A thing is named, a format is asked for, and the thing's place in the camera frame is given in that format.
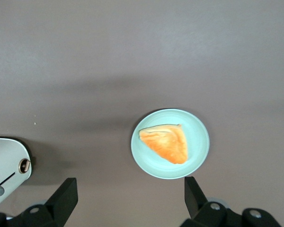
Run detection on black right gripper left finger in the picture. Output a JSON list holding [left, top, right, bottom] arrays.
[[14, 178, 79, 227]]

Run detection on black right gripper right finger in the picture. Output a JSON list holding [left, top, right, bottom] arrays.
[[182, 176, 237, 227]]

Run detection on white two-slot toaster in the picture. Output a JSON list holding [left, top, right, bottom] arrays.
[[0, 136, 34, 211]]

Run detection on triangular orange pastry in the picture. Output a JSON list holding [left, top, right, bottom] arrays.
[[139, 123, 189, 165]]

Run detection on pale green round plate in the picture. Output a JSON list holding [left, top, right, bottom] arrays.
[[130, 108, 210, 180]]

